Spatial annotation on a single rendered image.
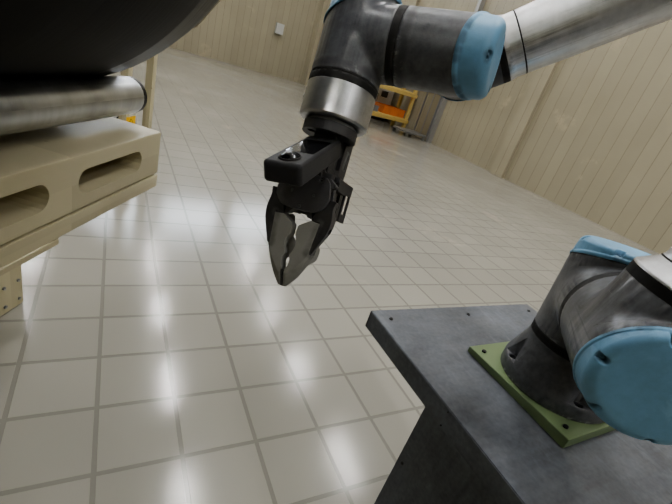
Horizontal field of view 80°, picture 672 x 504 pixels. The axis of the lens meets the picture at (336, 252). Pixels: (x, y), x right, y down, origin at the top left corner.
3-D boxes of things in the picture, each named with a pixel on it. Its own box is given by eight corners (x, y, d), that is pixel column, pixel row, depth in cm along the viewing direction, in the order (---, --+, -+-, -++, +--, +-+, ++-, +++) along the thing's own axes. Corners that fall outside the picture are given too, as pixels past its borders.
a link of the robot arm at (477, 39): (510, 27, 50) (414, 16, 54) (513, 4, 40) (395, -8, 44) (487, 105, 54) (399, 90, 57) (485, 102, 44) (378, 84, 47)
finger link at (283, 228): (296, 284, 56) (314, 220, 55) (277, 285, 50) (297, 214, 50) (277, 277, 57) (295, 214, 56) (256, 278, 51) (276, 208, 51)
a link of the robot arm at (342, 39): (404, -26, 45) (323, -33, 48) (373, 83, 45) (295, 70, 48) (412, 23, 54) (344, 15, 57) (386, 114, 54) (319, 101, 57)
